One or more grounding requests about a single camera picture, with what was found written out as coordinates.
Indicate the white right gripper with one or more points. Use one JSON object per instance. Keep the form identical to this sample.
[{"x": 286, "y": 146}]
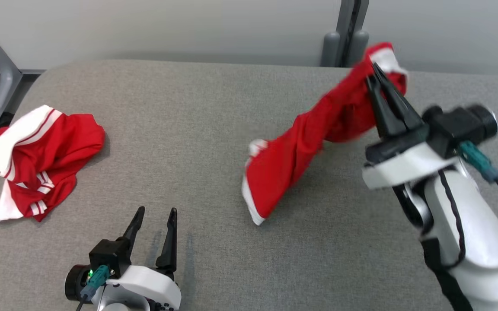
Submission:
[{"x": 404, "y": 168}]

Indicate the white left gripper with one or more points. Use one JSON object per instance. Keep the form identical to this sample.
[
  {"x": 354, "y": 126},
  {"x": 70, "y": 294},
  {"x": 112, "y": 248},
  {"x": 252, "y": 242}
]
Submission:
[{"x": 145, "y": 285}]

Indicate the red shorts with white hem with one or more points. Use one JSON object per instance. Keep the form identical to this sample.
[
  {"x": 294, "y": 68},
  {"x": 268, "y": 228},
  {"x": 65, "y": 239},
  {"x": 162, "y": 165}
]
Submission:
[{"x": 283, "y": 164}]

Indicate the red jersey with black number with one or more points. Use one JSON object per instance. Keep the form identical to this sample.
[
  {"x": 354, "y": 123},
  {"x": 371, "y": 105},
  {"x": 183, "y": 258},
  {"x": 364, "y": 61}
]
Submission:
[{"x": 59, "y": 142}]

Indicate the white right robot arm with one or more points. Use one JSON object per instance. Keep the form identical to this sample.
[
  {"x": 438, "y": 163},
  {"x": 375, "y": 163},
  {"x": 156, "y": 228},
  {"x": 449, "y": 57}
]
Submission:
[{"x": 482, "y": 242}]

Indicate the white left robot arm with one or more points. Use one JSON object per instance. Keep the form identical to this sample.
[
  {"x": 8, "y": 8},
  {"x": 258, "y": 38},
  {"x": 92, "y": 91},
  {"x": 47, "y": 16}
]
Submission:
[{"x": 123, "y": 307}]

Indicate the grey fabric sofa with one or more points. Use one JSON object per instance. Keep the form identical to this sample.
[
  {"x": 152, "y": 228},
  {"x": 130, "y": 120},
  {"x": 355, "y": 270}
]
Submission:
[{"x": 214, "y": 129}]

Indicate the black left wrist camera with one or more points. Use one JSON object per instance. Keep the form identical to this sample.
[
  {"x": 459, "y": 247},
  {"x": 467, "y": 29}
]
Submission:
[{"x": 108, "y": 255}]

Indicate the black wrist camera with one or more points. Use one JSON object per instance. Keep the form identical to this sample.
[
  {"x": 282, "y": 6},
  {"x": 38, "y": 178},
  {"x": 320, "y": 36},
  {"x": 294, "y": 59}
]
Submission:
[
  {"x": 448, "y": 127},
  {"x": 108, "y": 255}
]

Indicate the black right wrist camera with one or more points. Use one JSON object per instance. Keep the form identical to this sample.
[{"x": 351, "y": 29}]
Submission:
[{"x": 448, "y": 127}]

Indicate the teal left camera connector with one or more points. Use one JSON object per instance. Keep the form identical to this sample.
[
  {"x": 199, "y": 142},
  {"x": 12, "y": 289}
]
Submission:
[{"x": 97, "y": 278}]

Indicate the teal camera connector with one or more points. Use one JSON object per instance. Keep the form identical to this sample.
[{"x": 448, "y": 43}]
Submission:
[
  {"x": 97, "y": 278},
  {"x": 480, "y": 162}
]

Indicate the grey cylindrical post foot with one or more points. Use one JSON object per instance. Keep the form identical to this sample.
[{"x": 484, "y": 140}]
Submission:
[
  {"x": 359, "y": 47},
  {"x": 330, "y": 49}
]

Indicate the teal right camera connector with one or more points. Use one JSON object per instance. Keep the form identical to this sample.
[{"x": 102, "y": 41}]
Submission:
[{"x": 480, "y": 162}]

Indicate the grey metal partition post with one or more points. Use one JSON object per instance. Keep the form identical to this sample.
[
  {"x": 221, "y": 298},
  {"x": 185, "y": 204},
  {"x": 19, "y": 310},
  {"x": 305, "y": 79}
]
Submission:
[{"x": 345, "y": 17}]

